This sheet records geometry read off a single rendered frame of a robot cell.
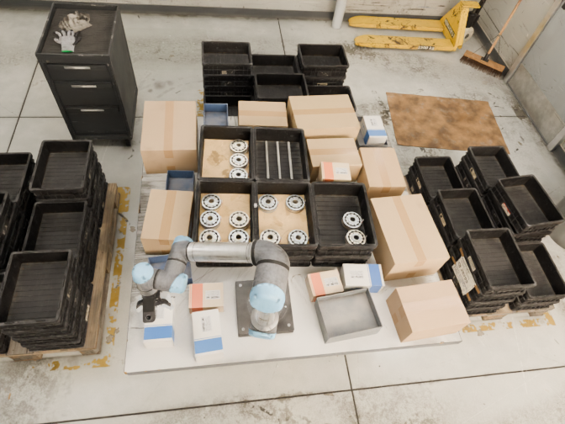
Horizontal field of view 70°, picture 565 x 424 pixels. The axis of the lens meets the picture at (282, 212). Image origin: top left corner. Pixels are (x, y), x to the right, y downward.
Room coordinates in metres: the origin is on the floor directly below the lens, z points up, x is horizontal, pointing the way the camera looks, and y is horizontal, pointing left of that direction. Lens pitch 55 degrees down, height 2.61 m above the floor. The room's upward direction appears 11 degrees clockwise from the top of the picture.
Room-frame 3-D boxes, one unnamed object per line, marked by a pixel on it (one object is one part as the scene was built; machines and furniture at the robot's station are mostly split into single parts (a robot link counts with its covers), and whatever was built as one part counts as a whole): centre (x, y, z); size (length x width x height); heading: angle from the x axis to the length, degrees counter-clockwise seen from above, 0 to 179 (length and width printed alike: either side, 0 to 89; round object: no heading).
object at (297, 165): (1.57, 0.07, 0.87); 0.40 x 0.30 x 0.11; 12
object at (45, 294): (0.68, 1.16, 0.37); 0.40 x 0.30 x 0.45; 16
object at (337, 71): (3.07, -0.09, 0.37); 0.40 x 0.30 x 0.45; 106
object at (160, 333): (0.57, 0.45, 0.74); 0.20 x 0.12 x 0.09; 16
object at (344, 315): (0.77, -0.40, 0.77); 0.27 x 0.20 x 0.05; 113
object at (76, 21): (2.48, 1.67, 0.88); 0.29 x 0.22 x 0.03; 16
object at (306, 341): (1.33, -0.01, 0.35); 1.60 x 1.60 x 0.70; 16
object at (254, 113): (1.93, 0.24, 0.78); 0.30 x 0.22 x 0.16; 103
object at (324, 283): (0.91, -0.28, 0.74); 0.16 x 0.12 x 0.07; 112
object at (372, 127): (2.09, -0.49, 0.75); 0.20 x 0.12 x 0.09; 15
